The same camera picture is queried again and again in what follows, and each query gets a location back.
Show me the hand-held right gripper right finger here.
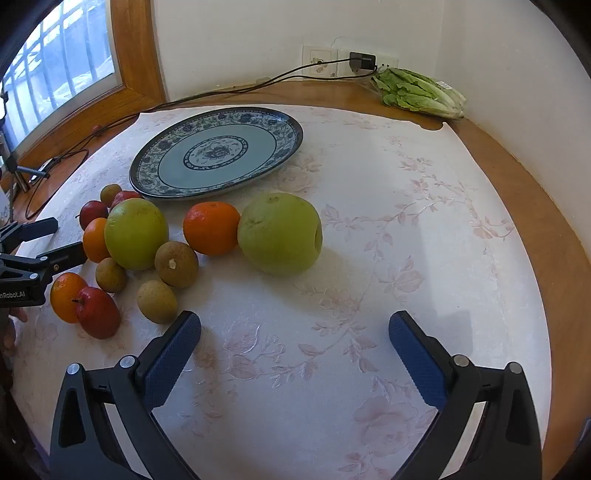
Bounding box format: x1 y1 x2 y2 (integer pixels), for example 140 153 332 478
388 310 543 480

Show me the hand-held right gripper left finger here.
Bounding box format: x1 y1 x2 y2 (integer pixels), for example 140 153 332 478
48 310 202 480

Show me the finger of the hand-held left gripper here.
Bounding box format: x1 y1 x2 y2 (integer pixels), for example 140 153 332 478
0 243 89 282
0 218 59 253

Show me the orange mandarin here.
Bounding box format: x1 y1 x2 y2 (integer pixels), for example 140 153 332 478
183 202 242 257
83 217 114 264
50 272 88 324

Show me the small red apple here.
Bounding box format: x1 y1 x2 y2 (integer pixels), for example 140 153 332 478
75 287 122 340
79 200 110 231
110 190 143 213

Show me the green apple with stem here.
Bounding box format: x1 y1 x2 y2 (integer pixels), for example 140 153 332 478
104 198 170 271

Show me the brown kiwi with white scar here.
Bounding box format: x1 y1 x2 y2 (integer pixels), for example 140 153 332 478
154 241 199 289

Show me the pale yellow-green pear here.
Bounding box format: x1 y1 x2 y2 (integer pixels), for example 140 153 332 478
238 193 323 277

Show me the blue patterned ceramic plate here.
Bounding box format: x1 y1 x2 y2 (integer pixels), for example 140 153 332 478
129 106 304 202

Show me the person's left hand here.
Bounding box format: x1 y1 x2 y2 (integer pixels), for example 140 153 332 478
0 307 29 357

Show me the grey tripod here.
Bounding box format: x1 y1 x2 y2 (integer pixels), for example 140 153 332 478
0 90 51 199

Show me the white floral tablecloth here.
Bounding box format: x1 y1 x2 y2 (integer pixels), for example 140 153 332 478
9 102 553 480

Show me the wooden framed window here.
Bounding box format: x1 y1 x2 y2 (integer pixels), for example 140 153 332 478
0 0 168 162

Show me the bagged green leafy lettuce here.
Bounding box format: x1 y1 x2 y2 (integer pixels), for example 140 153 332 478
372 67 467 120

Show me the black looped cable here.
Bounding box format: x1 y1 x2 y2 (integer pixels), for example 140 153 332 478
25 148 89 220

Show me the black charger cable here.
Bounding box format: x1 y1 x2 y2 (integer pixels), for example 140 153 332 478
55 59 354 162

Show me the white power wall socket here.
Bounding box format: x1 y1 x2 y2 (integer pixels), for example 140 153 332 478
337 47 399 78

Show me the white coaxial wall outlet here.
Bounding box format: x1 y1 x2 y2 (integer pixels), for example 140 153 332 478
302 45 338 77

